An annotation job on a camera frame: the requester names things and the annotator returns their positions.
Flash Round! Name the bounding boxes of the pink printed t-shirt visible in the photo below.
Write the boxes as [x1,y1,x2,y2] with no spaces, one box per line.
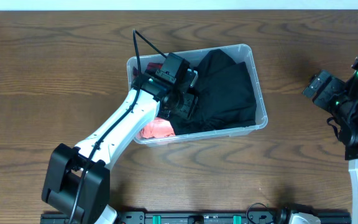
[138,118,175,139]

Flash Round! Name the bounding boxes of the red navy plaid shirt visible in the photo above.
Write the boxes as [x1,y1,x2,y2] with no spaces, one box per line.
[132,62,163,78]

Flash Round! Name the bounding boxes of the black garment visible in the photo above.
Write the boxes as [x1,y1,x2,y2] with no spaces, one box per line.
[168,49,257,135]

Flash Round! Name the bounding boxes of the clear plastic storage bin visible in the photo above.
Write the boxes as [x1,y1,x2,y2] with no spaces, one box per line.
[126,44,268,147]

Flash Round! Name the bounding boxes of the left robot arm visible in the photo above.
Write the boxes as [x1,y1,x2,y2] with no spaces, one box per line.
[42,53,198,223]

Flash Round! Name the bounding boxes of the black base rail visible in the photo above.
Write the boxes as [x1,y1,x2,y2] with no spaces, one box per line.
[40,211,352,224]

